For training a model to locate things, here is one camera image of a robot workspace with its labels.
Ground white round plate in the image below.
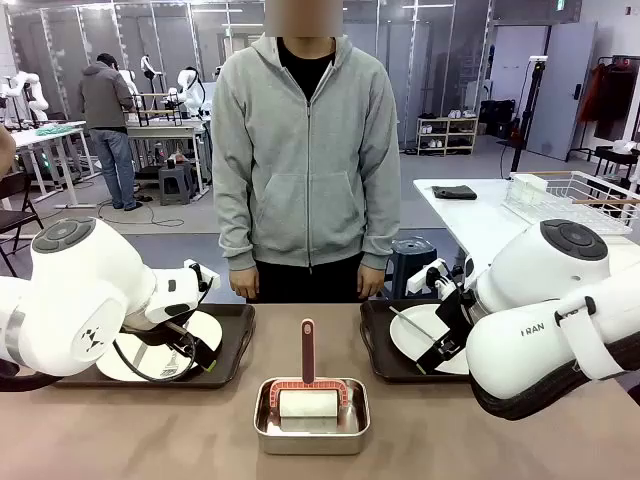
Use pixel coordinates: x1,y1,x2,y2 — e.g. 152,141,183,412
94,309,224,384
389,303,474,376

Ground blue grey plastic stool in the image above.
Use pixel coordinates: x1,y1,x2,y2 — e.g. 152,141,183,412
387,237,441,301

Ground red handled lint roller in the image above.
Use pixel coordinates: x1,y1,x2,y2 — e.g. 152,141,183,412
268,318,354,420

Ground person's left hand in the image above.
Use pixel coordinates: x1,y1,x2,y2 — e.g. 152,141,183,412
358,268,387,301

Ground white lab desk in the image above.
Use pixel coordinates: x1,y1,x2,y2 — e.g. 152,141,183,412
9,119,101,209

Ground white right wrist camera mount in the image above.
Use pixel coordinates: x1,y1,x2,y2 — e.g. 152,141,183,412
406,258,452,296

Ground white wire basket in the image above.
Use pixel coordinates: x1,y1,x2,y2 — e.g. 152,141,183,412
501,170,640,237

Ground red brown hanging coat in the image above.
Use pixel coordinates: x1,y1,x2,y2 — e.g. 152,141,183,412
579,62,614,124

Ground white right arm strap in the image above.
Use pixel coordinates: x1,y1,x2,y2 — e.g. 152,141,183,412
553,296,627,382

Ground person's right forearm grey sleeve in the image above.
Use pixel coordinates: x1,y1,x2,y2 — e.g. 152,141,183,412
212,184,259,272

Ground grey door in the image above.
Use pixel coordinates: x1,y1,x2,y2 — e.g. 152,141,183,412
527,22,599,162

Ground man in grey hoodie jeans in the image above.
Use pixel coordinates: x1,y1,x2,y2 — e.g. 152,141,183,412
77,52,145,212

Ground black metal frame rack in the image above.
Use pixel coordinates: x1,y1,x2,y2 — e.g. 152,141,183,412
134,89,184,129

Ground person's left forearm grey sleeve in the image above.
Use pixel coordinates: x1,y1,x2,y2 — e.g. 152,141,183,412
357,184,402,271

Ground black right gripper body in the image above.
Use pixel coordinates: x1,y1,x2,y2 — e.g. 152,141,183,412
434,287,476,339

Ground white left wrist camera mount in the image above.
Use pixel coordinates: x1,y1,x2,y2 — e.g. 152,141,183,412
183,258,222,301

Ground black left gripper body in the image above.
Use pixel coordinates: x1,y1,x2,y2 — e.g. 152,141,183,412
149,317,206,357

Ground silver metal cutlery piece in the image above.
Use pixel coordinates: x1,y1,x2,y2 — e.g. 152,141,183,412
388,306,441,346

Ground rectangular stainless steel container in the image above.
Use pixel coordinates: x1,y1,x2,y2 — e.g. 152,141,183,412
253,377,372,456

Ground black folding chair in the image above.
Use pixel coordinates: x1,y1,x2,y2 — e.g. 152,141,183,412
0,169,46,279

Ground dark folded cloth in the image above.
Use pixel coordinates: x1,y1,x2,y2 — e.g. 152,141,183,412
430,184,478,201

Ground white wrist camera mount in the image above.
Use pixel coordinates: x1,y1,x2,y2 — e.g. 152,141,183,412
406,258,452,296
183,258,222,301

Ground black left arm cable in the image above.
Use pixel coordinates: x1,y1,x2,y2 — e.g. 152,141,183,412
0,322,199,394

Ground black right arm cable sleeve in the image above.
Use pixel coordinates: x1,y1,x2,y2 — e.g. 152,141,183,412
469,344,640,422

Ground silver metal fork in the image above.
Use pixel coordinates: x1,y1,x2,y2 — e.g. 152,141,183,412
158,349,184,379

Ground person in grey hoodie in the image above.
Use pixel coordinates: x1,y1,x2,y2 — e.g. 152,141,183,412
209,0,402,306

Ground white side table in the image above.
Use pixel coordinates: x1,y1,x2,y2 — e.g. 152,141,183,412
412,177,640,301

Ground black luggage bags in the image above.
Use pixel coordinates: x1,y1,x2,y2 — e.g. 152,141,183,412
479,98,517,139

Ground white lab work table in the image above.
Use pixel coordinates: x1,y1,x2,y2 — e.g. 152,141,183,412
124,117,211,197

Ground small black table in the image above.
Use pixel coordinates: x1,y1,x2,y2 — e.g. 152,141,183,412
593,139,640,177

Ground dark brown serving tray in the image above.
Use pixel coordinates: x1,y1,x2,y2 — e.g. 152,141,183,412
52,302,257,390
359,298,481,385

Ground black hanging garment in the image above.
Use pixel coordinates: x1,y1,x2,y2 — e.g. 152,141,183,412
597,55,640,142

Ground clear plastic container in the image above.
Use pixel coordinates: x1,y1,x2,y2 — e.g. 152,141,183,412
507,173,547,207

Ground black tripod stand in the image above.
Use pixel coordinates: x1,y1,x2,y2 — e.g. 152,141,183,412
499,54,549,179

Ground person's right hand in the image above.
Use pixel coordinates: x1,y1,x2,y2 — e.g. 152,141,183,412
228,268,261,300

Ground white shoe rack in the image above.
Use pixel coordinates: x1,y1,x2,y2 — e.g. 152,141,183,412
415,115,480,157

